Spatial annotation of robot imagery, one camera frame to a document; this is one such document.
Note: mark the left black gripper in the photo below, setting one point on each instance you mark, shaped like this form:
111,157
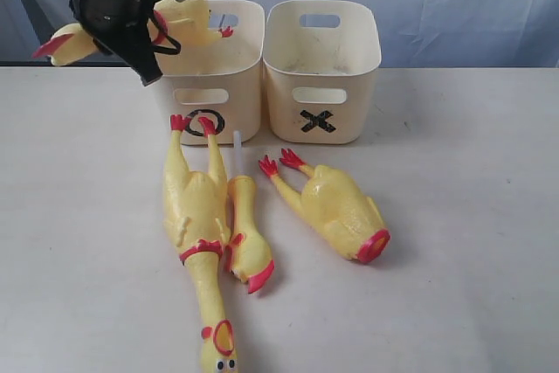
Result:
121,28

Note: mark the whole yellow rubber chicken top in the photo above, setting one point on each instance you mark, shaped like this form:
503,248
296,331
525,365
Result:
187,22

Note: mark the whole yellow rubber chicken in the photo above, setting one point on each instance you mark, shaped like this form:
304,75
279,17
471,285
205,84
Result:
187,22
195,219

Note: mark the broken chicken head with tube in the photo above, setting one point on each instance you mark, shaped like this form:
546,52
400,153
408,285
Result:
248,255

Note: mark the cream bin marked O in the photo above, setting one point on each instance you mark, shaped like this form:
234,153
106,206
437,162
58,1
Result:
221,81

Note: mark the cream bin marked X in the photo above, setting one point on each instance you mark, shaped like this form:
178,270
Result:
321,59

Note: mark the headless yellow chicken body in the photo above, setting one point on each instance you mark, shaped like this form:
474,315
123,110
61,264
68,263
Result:
334,205

